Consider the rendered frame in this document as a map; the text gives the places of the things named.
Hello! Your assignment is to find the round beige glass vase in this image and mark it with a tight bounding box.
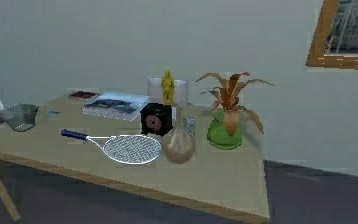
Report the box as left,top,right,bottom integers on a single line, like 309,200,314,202
161,105,197,165

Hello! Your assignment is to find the white box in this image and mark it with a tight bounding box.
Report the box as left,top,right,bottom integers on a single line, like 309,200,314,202
147,77,189,107

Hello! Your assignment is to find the black cube alarm clock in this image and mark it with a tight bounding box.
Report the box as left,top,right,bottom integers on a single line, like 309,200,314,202
140,102,174,137

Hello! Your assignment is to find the yellow figurine statue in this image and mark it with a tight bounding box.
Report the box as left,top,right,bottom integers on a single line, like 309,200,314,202
160,69,176,106

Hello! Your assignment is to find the brown plant in green pot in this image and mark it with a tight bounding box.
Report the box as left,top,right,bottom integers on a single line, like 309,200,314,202
194,71,276,151

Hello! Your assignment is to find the light wooden table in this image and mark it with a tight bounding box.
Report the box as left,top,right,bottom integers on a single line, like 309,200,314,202
0,94,271,224

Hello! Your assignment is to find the dark red book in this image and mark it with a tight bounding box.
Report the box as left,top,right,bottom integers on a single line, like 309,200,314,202
68,90,100,101

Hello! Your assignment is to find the grey mesh bin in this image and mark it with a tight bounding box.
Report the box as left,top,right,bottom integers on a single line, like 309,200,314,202
0,103,40,133

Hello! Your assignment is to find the white tennis racket blue handle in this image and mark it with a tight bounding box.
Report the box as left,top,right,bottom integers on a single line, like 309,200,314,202
60,128,163,166

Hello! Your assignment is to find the gold framed wall picture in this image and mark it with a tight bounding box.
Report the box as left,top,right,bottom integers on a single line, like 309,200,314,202
305,0,358,71

